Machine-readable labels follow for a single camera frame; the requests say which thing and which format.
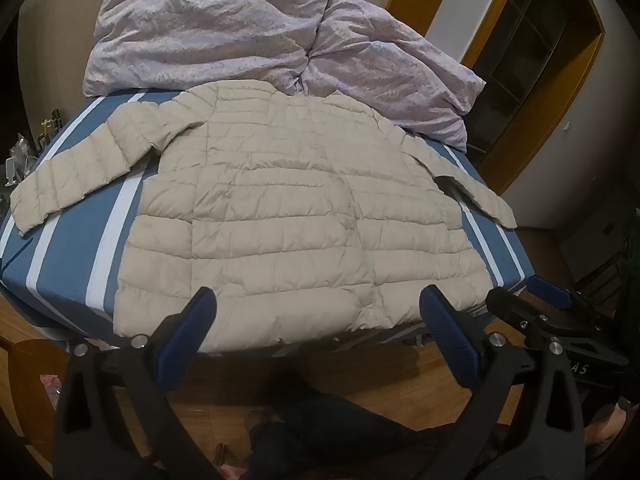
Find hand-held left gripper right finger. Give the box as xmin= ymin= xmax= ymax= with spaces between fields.
xmin=419 ymin=284 xmax=587 ymax=480

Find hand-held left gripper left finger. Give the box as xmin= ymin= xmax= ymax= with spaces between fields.
xmin=52 ymin=286 xmax=236 ymax=480

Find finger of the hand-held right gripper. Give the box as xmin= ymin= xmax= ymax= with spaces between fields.
xmin=527 ymin=276 xmax=617 ymax=327
xmin=486 ymin=287 xmax=557 ymax=334

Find beige quilted puffer jacket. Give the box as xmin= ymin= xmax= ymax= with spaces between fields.
xmin=9 ymin=80 xmax=518 ymax=353

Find person's right hand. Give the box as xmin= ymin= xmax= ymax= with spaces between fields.
xmin=584 ymin=402 xmax=632 ymax=463

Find person's dark trouser legs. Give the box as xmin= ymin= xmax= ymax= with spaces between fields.
xmin=247 ymin=394 xmax=501 ymax=480

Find bed with blue striped sheet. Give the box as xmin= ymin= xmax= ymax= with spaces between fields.
xmin=0 ymin=87 xmax=532 ymax=357

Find pink patterned cloth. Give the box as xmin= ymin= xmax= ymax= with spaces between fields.
xmin=41 ymin=374 xmax=65 ymax=412

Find clear plastic packets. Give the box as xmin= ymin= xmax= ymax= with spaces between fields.
xmin=5 ymin=107 xmax=64 ymax=187

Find floral pink duvet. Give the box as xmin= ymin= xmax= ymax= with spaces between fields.
xmin=82 ymin=0 xmax=487 ymax=153

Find wooden door frame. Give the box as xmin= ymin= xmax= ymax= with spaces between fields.
xmin=385 ymin=0 xmax=607 ymax=197

